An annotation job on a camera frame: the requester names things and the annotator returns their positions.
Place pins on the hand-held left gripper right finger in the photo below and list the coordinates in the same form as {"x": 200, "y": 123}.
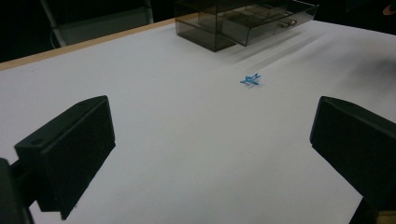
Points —
{"x": 358, "y": 146}

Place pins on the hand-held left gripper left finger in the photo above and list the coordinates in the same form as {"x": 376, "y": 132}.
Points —
{"x": 71, "y": 149}

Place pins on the small blue toy plane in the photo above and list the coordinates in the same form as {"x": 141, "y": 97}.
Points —
{"x": 250, "y": 80}

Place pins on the smoked clear acrylic drawer box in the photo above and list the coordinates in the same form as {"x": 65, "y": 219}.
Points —
{"x": 204, "y": 26}

